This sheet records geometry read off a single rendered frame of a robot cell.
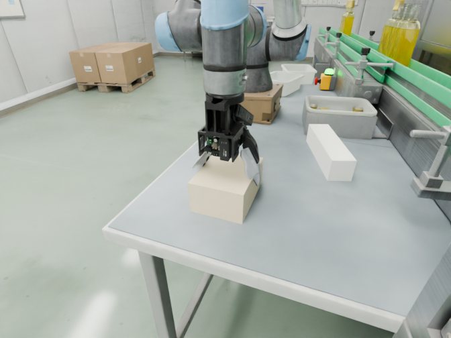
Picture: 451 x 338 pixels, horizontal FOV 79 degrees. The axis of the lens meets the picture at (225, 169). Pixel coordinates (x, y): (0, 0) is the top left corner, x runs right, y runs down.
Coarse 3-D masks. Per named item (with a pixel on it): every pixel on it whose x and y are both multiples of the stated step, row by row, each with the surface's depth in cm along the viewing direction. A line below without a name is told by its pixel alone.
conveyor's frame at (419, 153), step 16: (320, 48) 211; (336, 80) 138; (352, 80) 109; (384, 96) 98; (384, 112) 97; (400, 112) 84; (416, 112) 77; (400, 128) 83; (416, 128) 74; (432, 128) 67; (400, 144) 82; (416, 144) 73; (432, 144) 65; (416, 160) 72; (432, 160) 65; (448, 160) 59; (448, 176) 58; (448, 208) 57
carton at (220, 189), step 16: (208, 160) 64; (240, 160) 64; (208, 176) 58; (224, 176) 58; (240, 176) 58; (192, 192) 57; (208, 192) 55; (224, 192) 54; (240, 192) 53; (256, 192) 66; (192, 208) 59; (208, 208) 57; (224, 208) 56; (240, 208) 54
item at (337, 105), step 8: (312, 96) 104; (320, 96) 103; (320, 104) 104; (328, 104) 104; (336, 104) 103; (344, 104) 102; (352, 104) 102; (360, 104) 101; (368, 104) 95; (312, 112) 92; (320, 112) 90; (328, 112) 89; (336, 112) 89; (344, 112) 88; (352, 112) 88; (360, 112) 88; (368, 112) 93; (376, 112) 88
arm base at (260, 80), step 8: (264, 64) 103; (248, 72) 103; (256, 72) 102; (264, 72) 104; (248, 80) 103; (256, 80) 103; (264, 80) 104; (248, 88) 104; (256, 88) 104; (264, 88) 104
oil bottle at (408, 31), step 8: (408, 24) 95; (416, 24) 95; (400, 32) 98; (408, 32) 96; (416, 32) 96; (400, 40) 98; (408, 40) 97; (416, 40) 97; (400, 48) 99; (408, 48) 99; (392, 56) 104; (400, 56) 100; (408, 56) 100; (408, 64) 101
